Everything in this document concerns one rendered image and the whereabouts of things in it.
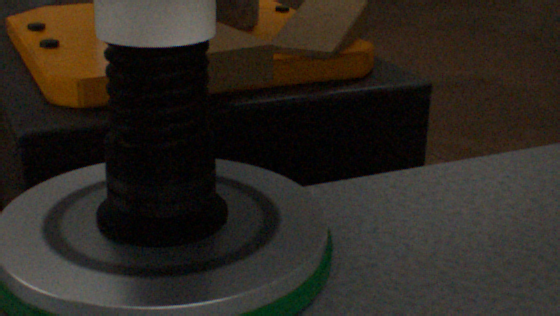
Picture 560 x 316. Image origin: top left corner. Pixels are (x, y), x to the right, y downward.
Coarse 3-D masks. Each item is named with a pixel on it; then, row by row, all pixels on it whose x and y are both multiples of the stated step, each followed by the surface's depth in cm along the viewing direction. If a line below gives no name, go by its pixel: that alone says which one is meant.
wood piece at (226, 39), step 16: (224, 32) 102; (240, 32) 102; (224, 48) 94; (240, 48) 95; (256, 48) 96; (272, 48) 97; (224, 64) 94; (240, 64) 95; (256, 64) 97; (272, 64) 98; (224, 80) 95; (240, 80) 96; (256, 80) 97; (272, 80) 99
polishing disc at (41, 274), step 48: (48, 192) 54; (96, 192) 54; (240, 192) 54; (288, 192) 55; (0, 240) 47; (48, 240) 47; (96, 240) 47; (240, 240) 48; (288, 240) 48; (48, 288) 42; (96, 288) 42; (144, 288) 42; (192, 288) 43; (240, 288) 43; (288, 288) 45
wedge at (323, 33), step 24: (312, 0) 126; (336, 0) 126; (360, 0) 125; (288, 24) 119; (312, 24) 118; (336, 24) 118; (360, 24) 123; (288, 48) 112; (312, 48) 111; (336, 48) 111
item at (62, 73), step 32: (32, 32) 122; (64, 32) 122; (256, 32) 125; (32, 64) 111; (64, 64) 105; (96, 64) 105; (288, 64) 110; (320, 64) 112; (352, 64) 115; (64, 96) 100; (96, 96) 100
